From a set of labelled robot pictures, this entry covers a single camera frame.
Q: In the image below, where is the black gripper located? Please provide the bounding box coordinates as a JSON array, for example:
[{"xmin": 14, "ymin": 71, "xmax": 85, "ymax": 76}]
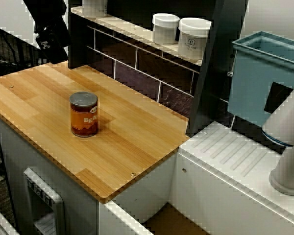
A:
[{"xmin": 34, "ymin": 18, "xmax": 71, "ymax": 65}]

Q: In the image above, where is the orange beans can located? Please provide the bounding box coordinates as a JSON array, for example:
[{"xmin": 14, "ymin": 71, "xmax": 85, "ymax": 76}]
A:
[{"xmin": 69, "ymin": 91, "xmax": 99, "ymax": 139}]

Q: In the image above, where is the black hutch side panel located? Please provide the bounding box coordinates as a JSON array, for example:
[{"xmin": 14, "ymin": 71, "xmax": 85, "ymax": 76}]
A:
[{"xmin": 68, "ymin": 11, "xmax": 89, "ymax": 70}]

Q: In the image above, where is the white plastic jar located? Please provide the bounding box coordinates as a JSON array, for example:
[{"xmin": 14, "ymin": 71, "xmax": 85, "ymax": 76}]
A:
[{"xmin": 82, "ymin": 0, "xmax": 108, "ymax": 13}]

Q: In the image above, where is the white hutch shelf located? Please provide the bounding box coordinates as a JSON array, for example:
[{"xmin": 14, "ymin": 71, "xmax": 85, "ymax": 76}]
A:
[{"xmin": 71, "ymin": 6, "xmax": 204, "ymax": 67}]

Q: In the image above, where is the white toy kitchen cabinet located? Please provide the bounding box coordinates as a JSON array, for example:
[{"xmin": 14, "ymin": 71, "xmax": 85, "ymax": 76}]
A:
[{"xmin": 0, "ymin": 110, "xmax": 177, "ymax": 235}]

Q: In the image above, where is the plain white lidded jar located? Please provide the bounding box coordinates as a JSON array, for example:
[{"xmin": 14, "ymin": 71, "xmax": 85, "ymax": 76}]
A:
[{"xmin": 152, "ymin": 13, "xmax": 181, "ymax": 46}]

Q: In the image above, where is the white jar with printed label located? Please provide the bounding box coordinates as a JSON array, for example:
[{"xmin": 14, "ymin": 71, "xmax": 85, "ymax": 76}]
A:
[{"xmin": 177, "ymin": 17, "xmax": 212, "ymax": 61}]

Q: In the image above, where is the teal plastic bin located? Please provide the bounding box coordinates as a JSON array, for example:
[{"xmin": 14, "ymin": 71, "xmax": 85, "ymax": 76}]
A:
[{"xmin": 227, "ymin": 30, "xmax": 294, "ymax": 150}]

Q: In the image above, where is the white toy sink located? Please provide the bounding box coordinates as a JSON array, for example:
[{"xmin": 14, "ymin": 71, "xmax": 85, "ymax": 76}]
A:
[{"xmin": 99, "ymin": 120, "xmax": 294, "ymax": 235}]

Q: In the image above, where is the black square sticker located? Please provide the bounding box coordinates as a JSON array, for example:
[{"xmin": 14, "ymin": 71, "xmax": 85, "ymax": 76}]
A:
[{"xmin": 264, "ymin": 81, "xmax": 294, "ymax": 115}]

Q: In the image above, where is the grey toy faucet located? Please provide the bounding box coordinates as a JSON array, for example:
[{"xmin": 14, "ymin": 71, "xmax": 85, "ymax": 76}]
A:
[{"xmin": 261, "ymin": 72, "xmax": 294, "ymax": 196}]

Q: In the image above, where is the black wire mesh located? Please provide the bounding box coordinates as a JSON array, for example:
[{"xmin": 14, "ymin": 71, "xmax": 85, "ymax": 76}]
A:
[{"xmin": 0, "ymin": 23, "xmax": 60, "ymax": 79}]

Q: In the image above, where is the black hutch post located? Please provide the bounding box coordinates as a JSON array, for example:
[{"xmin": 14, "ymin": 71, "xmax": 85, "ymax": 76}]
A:
[{"xmin": 185, "ymin": 0, "xmax": 249, "ymax": 138}]

